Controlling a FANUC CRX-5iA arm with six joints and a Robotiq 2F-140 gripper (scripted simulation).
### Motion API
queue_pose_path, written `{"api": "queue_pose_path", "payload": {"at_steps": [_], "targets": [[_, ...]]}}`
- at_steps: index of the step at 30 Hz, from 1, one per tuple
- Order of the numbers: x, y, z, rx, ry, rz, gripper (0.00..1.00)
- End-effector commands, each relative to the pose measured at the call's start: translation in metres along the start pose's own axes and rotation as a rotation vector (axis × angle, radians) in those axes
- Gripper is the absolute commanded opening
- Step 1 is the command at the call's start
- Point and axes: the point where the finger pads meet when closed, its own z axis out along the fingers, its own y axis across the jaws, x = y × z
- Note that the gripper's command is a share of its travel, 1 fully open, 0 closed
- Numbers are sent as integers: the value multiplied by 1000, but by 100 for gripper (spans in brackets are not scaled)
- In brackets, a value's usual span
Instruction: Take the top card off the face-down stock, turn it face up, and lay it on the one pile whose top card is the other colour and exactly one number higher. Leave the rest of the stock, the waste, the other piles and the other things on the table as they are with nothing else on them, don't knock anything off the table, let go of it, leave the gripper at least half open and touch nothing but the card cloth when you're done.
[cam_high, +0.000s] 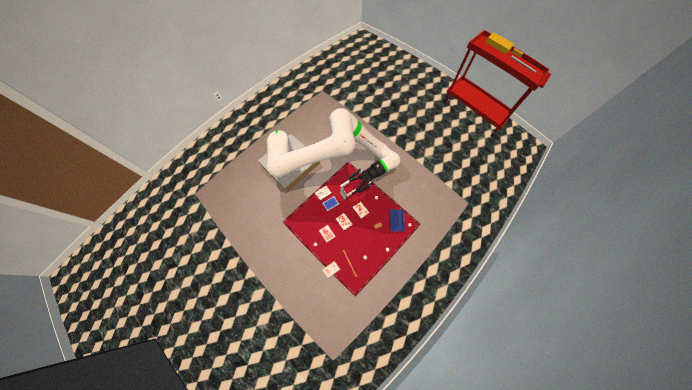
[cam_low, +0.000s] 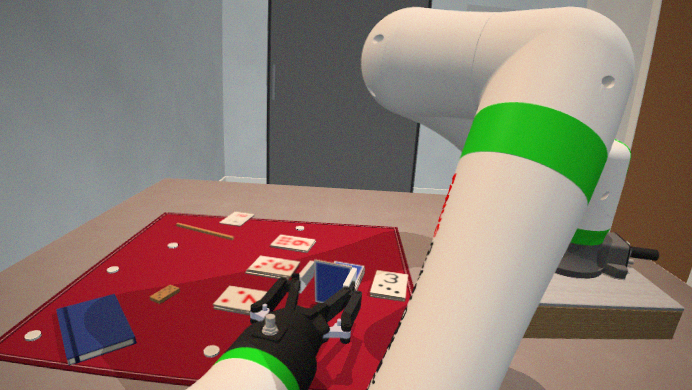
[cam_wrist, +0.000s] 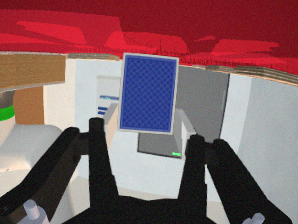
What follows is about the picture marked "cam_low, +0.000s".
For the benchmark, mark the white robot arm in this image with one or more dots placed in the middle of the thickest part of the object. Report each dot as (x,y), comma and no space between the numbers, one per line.
(551,87)

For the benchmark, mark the blue book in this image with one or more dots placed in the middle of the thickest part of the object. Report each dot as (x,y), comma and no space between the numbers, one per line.
(93,328)

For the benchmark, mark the blue playing card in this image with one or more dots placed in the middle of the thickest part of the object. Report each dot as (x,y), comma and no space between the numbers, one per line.
(360,269)
(329,278)

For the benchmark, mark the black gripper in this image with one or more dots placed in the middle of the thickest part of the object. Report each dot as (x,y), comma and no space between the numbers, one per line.
(320,314)

